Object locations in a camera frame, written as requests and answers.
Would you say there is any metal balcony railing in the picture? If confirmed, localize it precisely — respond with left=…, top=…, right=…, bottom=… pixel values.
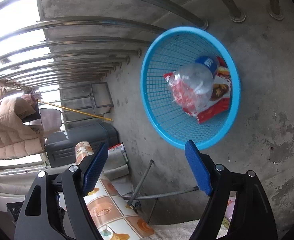
left=0, top=0, right=285, bottom=90

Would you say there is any yellow stick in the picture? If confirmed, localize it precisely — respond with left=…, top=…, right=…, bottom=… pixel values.
left=37, top=99, right=114, bottom=122

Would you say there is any pink patterned cloth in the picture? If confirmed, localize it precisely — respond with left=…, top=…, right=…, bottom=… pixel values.
left=224, top=196, right=237, bottom=220

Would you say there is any mauve hanging cloth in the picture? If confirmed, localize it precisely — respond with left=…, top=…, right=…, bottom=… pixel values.
left=39, top=108, right=62, bottom=128

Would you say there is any red and white snack bag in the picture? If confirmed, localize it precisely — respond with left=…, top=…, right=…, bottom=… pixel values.
left=163, top=56, right=231, bottom=125

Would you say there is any leaf-patterned tablecloth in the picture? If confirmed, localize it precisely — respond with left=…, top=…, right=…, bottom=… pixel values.
left=75, top=141, right=155, bottom=240

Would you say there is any dark grey cabinet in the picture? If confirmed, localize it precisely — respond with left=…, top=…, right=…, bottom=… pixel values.
left=44, top=122, right=119, bottom=168

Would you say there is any white printed sack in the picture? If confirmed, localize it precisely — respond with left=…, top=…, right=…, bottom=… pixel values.
left=104, top=142, right=130, bottom=180

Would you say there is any blue plastic mesh basket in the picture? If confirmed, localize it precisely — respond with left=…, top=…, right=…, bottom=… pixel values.
left=140, top=26, right=241, bottom=150

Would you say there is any clear bottle with blue label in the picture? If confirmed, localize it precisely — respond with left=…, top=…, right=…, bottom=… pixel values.
left=167, top=56, right=221, bottom=113

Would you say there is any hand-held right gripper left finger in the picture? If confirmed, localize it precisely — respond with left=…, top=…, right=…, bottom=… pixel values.
left=13, top=142, right=109, bottom=240

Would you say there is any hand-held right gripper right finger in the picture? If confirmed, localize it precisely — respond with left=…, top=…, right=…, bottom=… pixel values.
left=184, top=140, right=278, bottom=240

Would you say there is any beige padded jacket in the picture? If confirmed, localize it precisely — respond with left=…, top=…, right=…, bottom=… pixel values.
left=0, top=87, right=45, bottom=160

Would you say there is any grey window screen frame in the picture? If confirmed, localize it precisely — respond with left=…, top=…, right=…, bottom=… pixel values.
left=89, top=82, right=114, bottom=108

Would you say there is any metal table frame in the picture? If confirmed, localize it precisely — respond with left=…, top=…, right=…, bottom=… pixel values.
left=127, top=159, right=200, bottom=224

